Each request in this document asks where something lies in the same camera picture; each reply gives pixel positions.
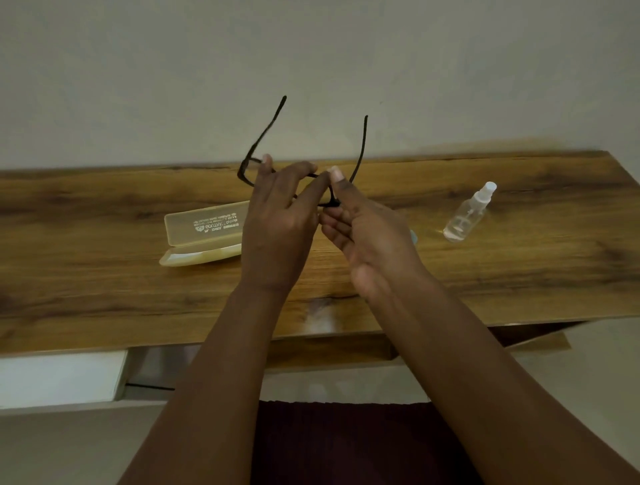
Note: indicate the person's left hand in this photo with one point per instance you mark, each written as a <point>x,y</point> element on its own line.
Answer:
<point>277,235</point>

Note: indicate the person's right hand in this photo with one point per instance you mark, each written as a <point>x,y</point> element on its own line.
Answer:
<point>375,240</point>

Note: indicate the blue cleaning cloth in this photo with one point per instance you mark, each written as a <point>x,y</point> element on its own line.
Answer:
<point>414,237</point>

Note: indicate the yellow translucent glasses case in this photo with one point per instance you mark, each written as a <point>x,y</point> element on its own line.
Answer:
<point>202,235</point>

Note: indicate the clear spray bottle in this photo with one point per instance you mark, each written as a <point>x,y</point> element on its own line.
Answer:
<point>467,215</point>

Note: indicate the black framed eyeglasses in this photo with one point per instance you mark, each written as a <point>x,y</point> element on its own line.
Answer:
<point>265,135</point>

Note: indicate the person's right forearm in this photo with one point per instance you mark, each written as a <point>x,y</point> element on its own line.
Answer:
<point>510,385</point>

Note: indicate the person's left forearm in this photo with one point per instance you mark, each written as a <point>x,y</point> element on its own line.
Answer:
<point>205,394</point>

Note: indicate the wooden under-table shelf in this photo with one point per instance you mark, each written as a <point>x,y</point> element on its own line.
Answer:
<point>330,352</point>

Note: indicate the dark maroon garment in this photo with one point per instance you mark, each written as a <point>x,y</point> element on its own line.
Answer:
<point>360,444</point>

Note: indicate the white cabinet drawer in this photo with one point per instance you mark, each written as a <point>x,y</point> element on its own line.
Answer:
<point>60,380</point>

